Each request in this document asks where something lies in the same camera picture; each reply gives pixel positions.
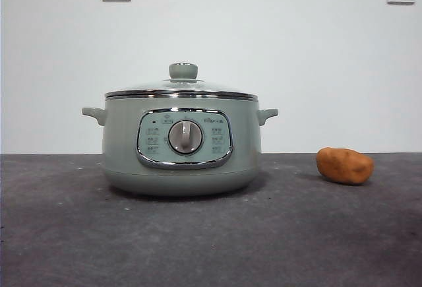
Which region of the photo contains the glass lid with green knob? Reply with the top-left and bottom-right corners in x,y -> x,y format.
105,62 -> 258,100

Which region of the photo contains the brown potato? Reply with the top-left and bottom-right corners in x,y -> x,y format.
316,146 -> 375,187

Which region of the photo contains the sage green electric cooking pot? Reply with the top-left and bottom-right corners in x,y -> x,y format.
81,94 -> 279,197

